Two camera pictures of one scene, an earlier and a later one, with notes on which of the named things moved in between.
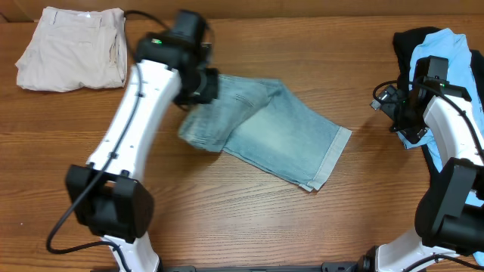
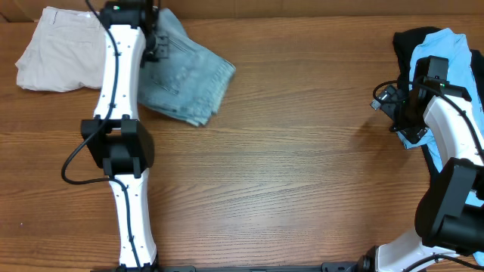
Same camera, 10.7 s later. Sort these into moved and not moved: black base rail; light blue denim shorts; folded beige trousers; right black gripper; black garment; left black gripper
Moved: left black gripper; light blue denim shorts
Not moved: black base rail; right black gripper; black garment; folded beige trousers
